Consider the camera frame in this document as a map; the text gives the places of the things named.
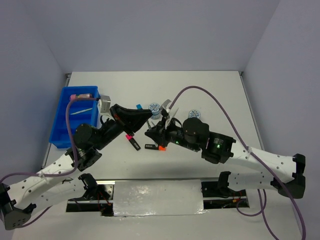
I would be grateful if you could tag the orange cap black highlighter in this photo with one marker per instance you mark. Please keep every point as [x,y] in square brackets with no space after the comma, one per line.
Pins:
[154,147]

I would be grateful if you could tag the silver foil plate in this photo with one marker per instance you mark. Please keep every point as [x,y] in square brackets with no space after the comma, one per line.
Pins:
[158,198]

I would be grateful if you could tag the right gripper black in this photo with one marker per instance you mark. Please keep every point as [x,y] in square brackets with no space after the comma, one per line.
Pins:
[159,132]

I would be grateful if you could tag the pink cap black highlighter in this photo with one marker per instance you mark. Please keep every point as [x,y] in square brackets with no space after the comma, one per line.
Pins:
[133,142]

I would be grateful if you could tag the blue compartment bin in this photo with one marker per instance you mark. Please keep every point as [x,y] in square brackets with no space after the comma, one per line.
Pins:
[59,136]

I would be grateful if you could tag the blue paint jar left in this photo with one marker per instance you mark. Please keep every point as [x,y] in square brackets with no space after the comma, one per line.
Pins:
[155,109]

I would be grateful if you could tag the pink cap pencil tube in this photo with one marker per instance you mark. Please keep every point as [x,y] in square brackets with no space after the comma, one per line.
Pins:
[77,96]

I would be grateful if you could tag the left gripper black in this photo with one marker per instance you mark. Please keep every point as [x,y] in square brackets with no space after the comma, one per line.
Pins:
[132,120]

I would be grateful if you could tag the blue paint jar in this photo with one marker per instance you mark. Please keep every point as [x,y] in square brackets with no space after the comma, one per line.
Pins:
[155,109]
[194,113]

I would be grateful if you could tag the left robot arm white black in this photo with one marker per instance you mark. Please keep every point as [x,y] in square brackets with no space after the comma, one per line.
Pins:
[65,178]

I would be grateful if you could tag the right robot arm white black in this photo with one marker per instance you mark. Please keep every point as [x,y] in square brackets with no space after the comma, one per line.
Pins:
[285,174]

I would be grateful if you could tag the blue paint jar right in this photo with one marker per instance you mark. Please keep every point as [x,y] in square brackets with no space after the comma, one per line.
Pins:
[194,113]

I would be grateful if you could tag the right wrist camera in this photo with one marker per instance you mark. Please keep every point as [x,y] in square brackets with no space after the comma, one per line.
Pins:
[168,112]

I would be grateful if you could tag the yellow slim highlighter pen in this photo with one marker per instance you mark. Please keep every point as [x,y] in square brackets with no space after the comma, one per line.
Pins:
[81,111]

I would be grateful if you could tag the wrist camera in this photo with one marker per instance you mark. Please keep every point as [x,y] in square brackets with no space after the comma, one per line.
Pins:
[168,112]
[103,105]

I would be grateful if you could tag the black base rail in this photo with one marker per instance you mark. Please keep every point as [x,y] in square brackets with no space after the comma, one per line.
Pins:
[214,197]

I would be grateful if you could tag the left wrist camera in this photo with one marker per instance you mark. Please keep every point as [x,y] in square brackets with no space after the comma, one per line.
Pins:
[103,105]

